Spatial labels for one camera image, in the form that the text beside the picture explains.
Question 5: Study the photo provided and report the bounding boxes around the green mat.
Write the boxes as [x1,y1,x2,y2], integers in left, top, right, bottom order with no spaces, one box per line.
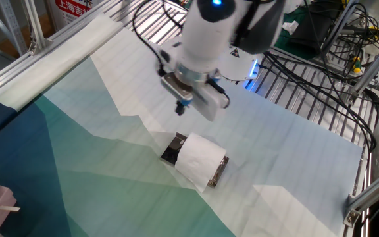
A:
[261,6,345,61]

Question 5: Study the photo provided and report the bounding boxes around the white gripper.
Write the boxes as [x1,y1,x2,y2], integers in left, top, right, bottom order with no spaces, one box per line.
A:
[158,39,230,122]

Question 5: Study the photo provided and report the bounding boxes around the aluminium table edge rail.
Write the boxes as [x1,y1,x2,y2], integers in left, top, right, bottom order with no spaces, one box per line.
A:
[0,0,154,103]

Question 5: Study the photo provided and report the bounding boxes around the grey slotted shelf post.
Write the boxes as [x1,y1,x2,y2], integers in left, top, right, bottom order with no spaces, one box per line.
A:
[0,0,29,56]

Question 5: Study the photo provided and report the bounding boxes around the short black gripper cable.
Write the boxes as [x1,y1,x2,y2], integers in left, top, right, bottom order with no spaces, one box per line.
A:
[208,77,232,109]

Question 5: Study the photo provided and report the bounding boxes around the chrome toilet paper holder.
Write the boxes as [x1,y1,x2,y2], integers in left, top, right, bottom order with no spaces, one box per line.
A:
[159,132,230,189]

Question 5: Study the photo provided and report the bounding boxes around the aluminium frame post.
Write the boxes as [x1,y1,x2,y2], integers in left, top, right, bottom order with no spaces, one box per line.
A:
[322,0,363,57]
[346,31,379,103]
[21,0,54,55]

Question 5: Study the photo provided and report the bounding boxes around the crumpled white tissue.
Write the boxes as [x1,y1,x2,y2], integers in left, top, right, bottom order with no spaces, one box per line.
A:
[280,20,300,36]

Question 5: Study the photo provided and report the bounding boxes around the yellow green screwdriver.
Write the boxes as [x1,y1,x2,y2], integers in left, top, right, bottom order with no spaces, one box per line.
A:
[351,55,363,74]

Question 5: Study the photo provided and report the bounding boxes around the blue green white tablecloth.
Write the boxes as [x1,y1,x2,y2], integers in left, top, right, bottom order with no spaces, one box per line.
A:
[0,13,365,237]

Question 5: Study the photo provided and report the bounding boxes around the black camera cable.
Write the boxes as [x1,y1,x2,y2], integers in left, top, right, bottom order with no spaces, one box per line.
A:
[132,0,168,77]

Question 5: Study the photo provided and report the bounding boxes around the white box red label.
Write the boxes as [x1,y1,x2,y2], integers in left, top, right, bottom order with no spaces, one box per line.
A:
[47,0,105,30]

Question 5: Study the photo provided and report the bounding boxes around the silver wrist camera blue cap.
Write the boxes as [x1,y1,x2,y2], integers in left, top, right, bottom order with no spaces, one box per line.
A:
[160,72,195,107]

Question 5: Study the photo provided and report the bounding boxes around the aluminium frame beam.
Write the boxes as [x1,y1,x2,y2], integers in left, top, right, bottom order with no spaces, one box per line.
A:
[342,161,379,228]

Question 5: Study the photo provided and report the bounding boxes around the black bag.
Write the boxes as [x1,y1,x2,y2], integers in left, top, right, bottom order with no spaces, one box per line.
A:
[290,3,334,56]

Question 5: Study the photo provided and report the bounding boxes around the thick black cable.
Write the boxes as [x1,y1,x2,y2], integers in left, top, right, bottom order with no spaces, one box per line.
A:
[261,49,379,154]

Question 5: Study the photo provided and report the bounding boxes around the white toilet paper roll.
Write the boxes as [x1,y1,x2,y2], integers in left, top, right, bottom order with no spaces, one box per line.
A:
[174,132,227,194]

